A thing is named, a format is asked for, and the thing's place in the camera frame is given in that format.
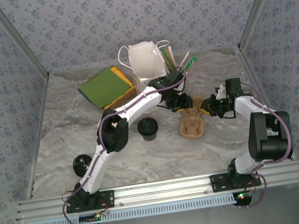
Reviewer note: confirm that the brown pulp cup carrier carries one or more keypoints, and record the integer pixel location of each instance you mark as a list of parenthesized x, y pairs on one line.
[(193, 125)]

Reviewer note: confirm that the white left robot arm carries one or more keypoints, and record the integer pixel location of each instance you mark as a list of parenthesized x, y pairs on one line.
[(114, 139)]

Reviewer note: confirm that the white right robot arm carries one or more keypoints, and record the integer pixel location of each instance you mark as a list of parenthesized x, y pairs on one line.
[(261, 135)]

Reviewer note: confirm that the green plastic stirrer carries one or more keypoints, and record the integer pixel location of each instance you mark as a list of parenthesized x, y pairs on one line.
[(192, 60)]

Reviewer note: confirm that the green striped paper straw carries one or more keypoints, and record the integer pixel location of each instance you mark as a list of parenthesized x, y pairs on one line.
[(166, 59)]

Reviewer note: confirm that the yellow paper napkin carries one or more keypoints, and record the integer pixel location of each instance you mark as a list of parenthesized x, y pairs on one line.
[(122, 75)]

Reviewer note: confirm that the small circuit board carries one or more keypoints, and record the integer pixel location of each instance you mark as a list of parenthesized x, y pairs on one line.
[(89, 218), (242, 196)]

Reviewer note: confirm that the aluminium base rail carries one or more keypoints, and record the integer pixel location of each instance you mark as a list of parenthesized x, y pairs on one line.
[(163, 190)]

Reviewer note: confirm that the aluminium frame post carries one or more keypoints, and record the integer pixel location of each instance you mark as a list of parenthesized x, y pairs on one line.
[(18, 38), (258, 4)]

